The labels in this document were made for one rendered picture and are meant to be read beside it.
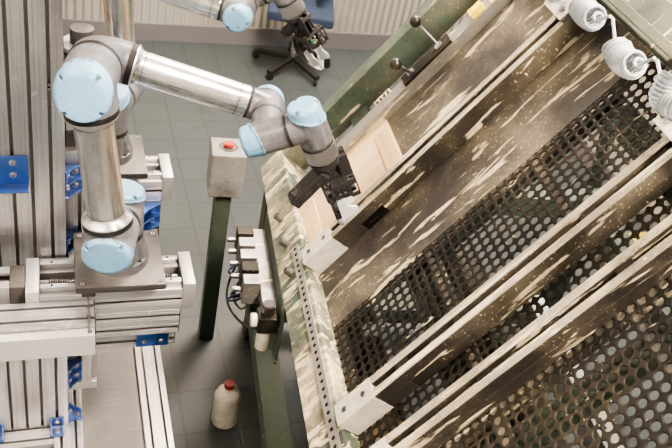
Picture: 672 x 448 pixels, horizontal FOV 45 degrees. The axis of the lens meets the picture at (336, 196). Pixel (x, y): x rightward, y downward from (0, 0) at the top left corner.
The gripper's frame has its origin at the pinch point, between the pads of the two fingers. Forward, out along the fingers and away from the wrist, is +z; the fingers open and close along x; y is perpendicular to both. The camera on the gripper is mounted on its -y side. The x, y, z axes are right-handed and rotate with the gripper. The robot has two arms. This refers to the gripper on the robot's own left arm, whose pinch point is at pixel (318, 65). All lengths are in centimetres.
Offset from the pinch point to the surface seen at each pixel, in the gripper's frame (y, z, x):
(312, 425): 58, 40, -80
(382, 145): 16.2, 27.0, -1.7
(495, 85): 56, 7, 15
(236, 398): -21, 93, -82
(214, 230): -50, 53, -45
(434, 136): 42.5, 16.1, -0.4
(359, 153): 6.8, 30.4, -5.3
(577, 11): 84, -17, 21
